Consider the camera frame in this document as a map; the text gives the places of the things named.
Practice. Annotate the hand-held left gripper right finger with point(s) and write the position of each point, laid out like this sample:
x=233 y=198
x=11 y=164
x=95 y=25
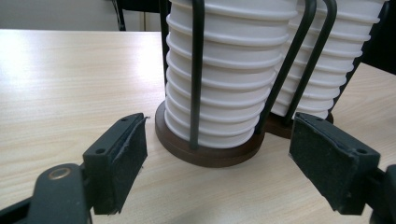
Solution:
x=330 y=161

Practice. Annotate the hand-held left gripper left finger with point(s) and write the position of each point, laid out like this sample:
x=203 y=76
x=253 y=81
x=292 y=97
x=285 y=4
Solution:
x=106 y=161

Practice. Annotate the stack of white paper cups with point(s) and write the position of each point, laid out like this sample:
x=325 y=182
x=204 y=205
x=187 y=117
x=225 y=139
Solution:
x=233 y=62
x=342 y=46

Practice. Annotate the front white cup stack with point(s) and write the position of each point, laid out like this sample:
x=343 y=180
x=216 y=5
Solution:
x=278 y=127

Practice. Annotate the black chair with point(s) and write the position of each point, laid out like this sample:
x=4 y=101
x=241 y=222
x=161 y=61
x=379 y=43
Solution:
x=137 y=4

